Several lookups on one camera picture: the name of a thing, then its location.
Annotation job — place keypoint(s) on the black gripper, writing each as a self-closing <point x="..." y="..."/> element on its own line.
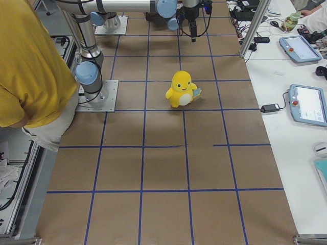
<point x="190" y="14"/>

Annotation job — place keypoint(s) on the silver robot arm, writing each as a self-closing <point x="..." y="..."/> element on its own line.
<point x="151" y="41"/>

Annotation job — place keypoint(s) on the yellow dinosaur plush toy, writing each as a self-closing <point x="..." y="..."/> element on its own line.
<point x="182" y="90"/>

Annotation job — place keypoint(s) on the green drink bottle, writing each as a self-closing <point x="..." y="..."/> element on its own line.
<point x="291" y="21"/>

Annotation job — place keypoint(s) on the blue teach pendant far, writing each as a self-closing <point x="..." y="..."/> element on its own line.
<point x="299" y="49"/>

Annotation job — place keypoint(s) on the blue teach pendant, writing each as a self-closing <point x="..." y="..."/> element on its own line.
<point x="307" y="105"/>
<point x="299" y="49"/>

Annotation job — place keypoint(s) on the black power adapter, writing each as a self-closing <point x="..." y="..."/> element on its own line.
<point x="270" y="108"/>

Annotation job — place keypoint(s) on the blue teach pendant near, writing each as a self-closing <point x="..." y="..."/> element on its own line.
<point x="307" y="105"/>

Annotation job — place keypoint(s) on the person in yellow shirt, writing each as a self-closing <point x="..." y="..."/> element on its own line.
<point x="38" y="91"/>

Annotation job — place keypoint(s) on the aluminium frame post right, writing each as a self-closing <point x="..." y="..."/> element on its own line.
<point x="256" y="21"/>

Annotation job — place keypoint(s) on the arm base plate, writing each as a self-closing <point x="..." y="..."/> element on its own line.
<point x="103" y="101"/>
<point x="113" y="26"/>

